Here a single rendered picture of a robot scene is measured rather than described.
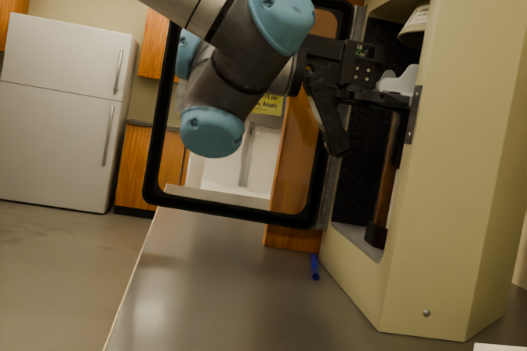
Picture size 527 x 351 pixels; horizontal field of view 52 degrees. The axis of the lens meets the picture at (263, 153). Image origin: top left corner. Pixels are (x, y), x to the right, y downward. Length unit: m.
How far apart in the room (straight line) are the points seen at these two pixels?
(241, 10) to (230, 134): 0.14
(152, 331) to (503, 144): 0.45
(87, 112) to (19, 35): 0.94
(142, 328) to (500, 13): 0.53
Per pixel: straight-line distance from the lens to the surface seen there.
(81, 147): 5.60
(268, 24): 0.55
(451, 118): 0.67
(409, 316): 0.70
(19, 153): 5.74
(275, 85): 0.73
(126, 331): 0.57
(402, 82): 0.75
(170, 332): 0.58
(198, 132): 0.62
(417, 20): 0.79
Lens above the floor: 1.16
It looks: 3 degrees down
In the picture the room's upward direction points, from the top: 10 degrees clockwise
